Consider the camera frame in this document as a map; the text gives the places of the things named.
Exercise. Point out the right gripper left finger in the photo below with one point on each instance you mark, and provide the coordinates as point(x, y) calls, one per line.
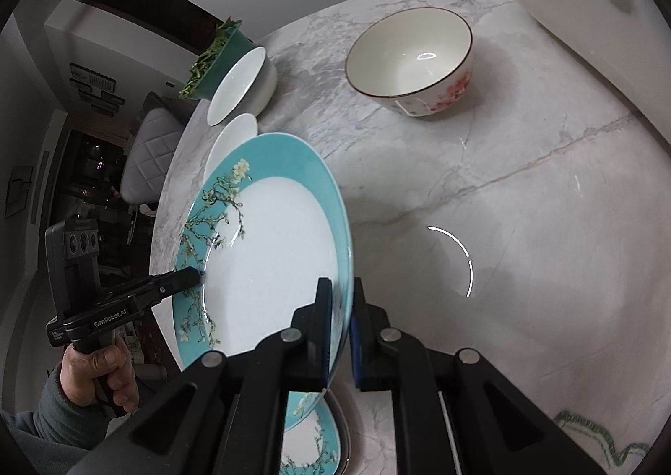
point(298, 358)

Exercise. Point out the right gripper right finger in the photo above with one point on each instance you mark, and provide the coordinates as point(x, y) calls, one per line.
point(383, 358)

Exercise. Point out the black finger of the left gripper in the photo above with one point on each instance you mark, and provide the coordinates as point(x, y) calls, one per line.
point(156, 288)

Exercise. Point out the teal floral rim plate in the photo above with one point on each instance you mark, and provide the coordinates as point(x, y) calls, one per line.
point(266, 225)

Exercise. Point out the grey sleeve left forearm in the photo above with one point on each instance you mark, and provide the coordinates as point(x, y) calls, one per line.
point(57, 434)

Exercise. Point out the person's left hand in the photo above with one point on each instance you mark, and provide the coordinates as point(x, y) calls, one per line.
point(79, 374)

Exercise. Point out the light grey quilted chair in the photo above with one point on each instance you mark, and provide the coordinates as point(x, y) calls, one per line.
point(151, 155)

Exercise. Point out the white bowl near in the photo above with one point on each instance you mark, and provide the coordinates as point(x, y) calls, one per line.
point(241, 129)

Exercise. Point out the white bowl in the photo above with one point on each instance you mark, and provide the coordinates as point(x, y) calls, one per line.
point(241, 129)
point(246, 89)

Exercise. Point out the green patterned plate edge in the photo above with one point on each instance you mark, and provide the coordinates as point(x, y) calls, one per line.
point(600, 444)

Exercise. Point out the white bowl far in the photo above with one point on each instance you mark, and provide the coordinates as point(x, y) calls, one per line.
point(246, 89)

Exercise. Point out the teal basin with greens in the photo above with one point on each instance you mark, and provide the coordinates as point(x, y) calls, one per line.
point(228, 47)

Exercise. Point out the cream bowl red flowers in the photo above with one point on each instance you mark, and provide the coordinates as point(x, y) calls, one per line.
point(417, 62)

